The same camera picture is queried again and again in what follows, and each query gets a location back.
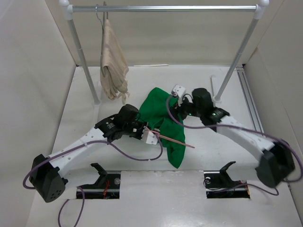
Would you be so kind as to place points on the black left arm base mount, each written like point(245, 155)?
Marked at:
point(105, 186)

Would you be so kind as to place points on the pink wire hanger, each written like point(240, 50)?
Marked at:
point(168, 138)

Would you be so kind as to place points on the beige cloth on hanger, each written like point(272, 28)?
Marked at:
point(114, 67)

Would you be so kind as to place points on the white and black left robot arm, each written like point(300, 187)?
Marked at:
point(50, 176)

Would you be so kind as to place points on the grey hanger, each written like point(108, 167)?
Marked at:
point(102, 22)

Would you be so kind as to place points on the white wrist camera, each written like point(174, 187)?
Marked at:
point(149, 137)
point(178, 91)

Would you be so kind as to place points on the green t shirt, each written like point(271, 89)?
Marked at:
point(153, 110)

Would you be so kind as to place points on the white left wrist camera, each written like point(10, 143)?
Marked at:
point(149, 137)

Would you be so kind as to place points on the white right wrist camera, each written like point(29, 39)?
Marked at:
point(178, 91)

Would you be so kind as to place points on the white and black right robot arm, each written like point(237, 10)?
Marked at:
point(274, 157)

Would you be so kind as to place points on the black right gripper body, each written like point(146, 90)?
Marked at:
point(186, 108)

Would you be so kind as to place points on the aluminium rail on right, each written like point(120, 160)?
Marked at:
point(253, 111)

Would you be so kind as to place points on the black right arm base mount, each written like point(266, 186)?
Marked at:
point(219, 185)

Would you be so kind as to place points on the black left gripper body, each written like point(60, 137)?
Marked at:
point(135, 129)

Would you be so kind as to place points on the white metal clothes rack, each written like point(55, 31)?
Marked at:
point(258, 10)

